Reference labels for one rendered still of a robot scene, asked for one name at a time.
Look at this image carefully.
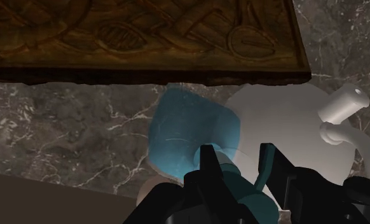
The white bathroom fixture with tap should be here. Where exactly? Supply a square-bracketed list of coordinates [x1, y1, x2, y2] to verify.
[223, 82, 370, 193]

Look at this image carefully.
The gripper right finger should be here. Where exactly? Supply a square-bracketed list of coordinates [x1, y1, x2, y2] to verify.
[258, 143, 370, 224]

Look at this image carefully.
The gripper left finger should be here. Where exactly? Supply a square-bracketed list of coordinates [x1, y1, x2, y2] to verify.
[123, 144, 252, 224]

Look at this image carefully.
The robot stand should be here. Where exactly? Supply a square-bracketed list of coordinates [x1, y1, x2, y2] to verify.
[0, 0, 312, 87]

